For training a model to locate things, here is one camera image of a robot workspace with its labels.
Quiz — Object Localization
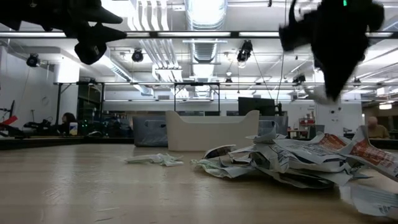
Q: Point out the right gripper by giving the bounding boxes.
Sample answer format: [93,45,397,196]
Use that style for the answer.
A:
[310,0,385,102]

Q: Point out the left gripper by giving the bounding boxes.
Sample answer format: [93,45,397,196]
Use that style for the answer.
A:
[0,0,127,44]

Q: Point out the plain white packet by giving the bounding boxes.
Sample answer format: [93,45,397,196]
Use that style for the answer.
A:
[306,85,341,106]

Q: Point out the green printed packet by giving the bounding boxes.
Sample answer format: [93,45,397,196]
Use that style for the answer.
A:
[190,158,256,180]
[124,152,185,167]

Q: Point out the black ceiling spotlight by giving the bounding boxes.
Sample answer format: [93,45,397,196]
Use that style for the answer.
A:
[131,48,144,63]
[26,53,40,68]
[292,73,307,85]
[236,39,254,63]

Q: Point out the white pillar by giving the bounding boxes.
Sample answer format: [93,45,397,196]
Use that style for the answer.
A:
[315,85,343,134]

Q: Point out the red shelf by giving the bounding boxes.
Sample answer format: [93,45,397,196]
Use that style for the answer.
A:
[298,112,317,139]

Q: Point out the dark grey storage bin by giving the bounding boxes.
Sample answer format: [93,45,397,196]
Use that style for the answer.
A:
[258,115,289,138]
[132,115,169,147]

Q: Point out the person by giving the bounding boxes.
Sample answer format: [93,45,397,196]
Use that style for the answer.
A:
[366,116,391,140]
[57,112,78,135]

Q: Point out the black monitor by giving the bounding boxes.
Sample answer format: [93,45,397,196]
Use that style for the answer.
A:
[238,96,276,116]

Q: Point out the large white packet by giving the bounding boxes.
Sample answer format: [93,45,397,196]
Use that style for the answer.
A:
[273,133,352,174]

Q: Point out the orange printed white packet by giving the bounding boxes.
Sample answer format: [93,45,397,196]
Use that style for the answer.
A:
[341,126,398,183]

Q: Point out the blue crates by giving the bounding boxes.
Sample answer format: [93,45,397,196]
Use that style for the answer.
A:
[104,113,134,138]

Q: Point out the white plastic bin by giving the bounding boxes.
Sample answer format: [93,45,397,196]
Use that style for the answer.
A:
[165,110,261,152]

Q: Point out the red bar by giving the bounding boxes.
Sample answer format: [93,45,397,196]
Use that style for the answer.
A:
[0,114,19,127]

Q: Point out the dark printed white packet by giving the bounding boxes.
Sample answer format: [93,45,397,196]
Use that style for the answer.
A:
[202,144,237,160]

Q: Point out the white packet with text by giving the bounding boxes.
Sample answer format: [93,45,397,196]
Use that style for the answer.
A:
[340,183,398,218]

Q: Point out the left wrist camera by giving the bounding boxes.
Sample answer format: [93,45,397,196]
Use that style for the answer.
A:
[74,42,108,65]

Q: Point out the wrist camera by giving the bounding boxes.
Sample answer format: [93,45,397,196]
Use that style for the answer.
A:
[278,18,314,52]
[74,42,108,65]

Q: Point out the thin hanging cable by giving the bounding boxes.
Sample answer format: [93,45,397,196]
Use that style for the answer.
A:
[275,51,285,103]

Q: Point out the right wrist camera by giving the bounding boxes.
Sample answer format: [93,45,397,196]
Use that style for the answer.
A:
[278,18,314,52]

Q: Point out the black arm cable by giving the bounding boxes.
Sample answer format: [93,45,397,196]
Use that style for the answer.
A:
[287,0,312,26]

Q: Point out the black square frame stand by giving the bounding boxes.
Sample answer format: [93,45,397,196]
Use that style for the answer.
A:
[173,82,221,113]

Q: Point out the silver ventilation duct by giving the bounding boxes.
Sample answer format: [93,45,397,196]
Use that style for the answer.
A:
[185,0,228,98]

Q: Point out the black aluminium table frame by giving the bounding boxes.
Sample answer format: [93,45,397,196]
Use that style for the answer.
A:
[0,136,398,151]

